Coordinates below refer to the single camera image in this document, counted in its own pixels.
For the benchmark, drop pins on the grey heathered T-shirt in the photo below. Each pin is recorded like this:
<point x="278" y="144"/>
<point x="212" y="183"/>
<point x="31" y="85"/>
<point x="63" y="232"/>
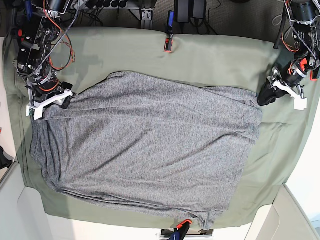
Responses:
<point x="139" y="143"/>

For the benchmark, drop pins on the robot arm with orange wires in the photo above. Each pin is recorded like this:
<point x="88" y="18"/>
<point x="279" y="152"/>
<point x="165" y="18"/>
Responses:
<point x="42" y="34"/>
<point x="303" y="17"/>

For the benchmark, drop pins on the black power adapter right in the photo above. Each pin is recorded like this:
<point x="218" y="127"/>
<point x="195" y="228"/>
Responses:
<point x="198" y="9"/>

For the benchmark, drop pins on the blue clamp handle centre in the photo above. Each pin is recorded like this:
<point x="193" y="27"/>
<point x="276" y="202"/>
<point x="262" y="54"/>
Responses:
<point x="170" y="20"/>

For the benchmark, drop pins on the aluminium frame bracket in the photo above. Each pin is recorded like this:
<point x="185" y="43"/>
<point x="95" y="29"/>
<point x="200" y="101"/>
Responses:
<point x="146" y="21"/>

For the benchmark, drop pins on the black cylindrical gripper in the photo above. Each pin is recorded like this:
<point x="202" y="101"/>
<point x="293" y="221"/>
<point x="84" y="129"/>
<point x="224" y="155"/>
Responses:
<point x="291" y="74"/>
<point x="47" y="88"/>

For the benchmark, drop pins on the right orange black clamp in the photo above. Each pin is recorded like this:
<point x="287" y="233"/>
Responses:
<point x="315" y="75"/>

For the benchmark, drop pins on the black power adapter left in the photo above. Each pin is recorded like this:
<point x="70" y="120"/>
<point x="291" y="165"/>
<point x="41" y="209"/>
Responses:
<point x="181" y="11"/>

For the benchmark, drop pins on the bottom orange black clamp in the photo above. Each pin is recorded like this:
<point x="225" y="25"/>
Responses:
<point x="181" y="230"/>

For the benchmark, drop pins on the blue clamp handle left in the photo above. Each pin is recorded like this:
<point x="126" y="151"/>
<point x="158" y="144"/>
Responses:
<point x="28" y="8"/>

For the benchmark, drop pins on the black power adapter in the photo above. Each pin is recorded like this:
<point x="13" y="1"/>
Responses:
<point x="181" y="11"/>
<point x="198" y="9"/>

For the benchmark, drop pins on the white power strip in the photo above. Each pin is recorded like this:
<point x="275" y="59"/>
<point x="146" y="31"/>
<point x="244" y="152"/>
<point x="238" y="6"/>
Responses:
<point x="73" y="5"/>

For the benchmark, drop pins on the blue clamp handle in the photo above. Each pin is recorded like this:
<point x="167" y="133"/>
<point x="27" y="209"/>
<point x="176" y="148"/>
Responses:
<point x="170" y="20"/>
<point x="28" y="8"/>

